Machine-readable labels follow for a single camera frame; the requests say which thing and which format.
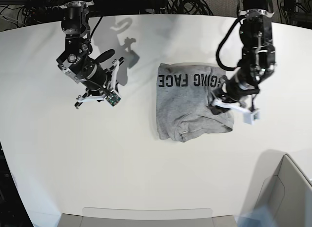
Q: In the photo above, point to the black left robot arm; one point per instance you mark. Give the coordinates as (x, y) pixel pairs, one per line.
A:
(258, 56)

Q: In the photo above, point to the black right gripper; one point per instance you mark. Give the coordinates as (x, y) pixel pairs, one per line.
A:
(96, 79)

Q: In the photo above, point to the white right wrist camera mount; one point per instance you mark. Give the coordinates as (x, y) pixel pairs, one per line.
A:
(113, 98)

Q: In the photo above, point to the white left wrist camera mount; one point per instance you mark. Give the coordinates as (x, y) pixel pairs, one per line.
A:
(249, 115)

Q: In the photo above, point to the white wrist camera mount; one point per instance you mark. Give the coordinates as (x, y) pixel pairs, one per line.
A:
(113, 98)
(249, 115)

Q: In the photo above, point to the grey T-shirt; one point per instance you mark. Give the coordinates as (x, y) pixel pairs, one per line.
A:
(183, 95)

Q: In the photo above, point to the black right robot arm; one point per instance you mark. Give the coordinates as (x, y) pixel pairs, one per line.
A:
(75, 62)

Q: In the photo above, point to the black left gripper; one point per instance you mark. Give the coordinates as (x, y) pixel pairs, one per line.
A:
(233, 90)

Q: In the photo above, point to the grey chair front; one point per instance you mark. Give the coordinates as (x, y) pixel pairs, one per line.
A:
(104, 217)

